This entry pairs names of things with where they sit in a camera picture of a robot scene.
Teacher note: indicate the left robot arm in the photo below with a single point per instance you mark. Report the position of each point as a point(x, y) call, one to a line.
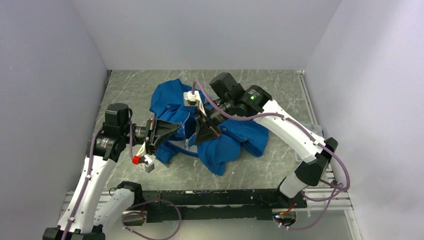
point(83, 219)

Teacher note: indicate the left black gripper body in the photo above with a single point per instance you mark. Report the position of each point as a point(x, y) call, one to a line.
point(149, 145)

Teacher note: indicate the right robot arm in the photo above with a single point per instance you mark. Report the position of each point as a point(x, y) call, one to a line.
point(255, 104)

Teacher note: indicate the blue zip jacket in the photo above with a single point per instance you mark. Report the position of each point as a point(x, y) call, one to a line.
point(214, 147)

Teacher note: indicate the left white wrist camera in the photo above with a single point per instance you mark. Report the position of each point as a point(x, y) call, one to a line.
point(143, 160)

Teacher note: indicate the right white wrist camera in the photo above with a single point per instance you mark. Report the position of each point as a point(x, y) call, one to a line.
point(193, 99)

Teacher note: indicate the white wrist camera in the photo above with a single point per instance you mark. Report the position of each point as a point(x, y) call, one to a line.
point(193, 99)
point(143, 160)

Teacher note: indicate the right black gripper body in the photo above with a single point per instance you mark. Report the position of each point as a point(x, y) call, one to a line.
point(215, 116)

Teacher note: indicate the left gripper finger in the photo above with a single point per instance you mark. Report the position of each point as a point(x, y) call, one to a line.
point(165, 129)
point(158, 140)

